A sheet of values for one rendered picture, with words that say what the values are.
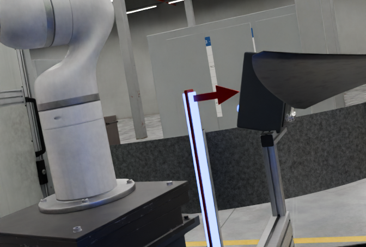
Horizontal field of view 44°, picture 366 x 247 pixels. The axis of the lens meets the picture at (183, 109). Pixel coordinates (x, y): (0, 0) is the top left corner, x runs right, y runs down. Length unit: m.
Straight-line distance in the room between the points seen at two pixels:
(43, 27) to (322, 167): 1.84
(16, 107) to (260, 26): 4.64
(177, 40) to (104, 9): 6.02
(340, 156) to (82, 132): 1.83
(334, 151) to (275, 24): 4.25
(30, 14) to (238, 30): 5.89
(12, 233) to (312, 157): 1.82
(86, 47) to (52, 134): 0.18
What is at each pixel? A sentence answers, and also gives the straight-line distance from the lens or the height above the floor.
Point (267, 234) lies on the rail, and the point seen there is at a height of 0.86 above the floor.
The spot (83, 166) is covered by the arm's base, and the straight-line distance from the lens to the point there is 0.86.
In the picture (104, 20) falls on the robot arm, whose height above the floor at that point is 1.35.
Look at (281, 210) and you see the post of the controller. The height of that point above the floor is 0.87.
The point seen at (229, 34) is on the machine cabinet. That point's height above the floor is 1.83.
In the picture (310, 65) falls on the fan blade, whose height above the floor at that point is 1.20.
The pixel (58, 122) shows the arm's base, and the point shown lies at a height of 1.17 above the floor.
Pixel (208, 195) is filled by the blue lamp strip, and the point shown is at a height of 1.06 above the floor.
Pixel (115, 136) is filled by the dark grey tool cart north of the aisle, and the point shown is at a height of 0.56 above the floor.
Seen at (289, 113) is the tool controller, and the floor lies 1.09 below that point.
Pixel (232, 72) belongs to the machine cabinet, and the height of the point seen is 1.27.
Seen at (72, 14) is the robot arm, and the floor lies 1.36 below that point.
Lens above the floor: 1.20
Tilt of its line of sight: 3 degrees down
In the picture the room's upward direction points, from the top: 9 degrees counter-clockwise
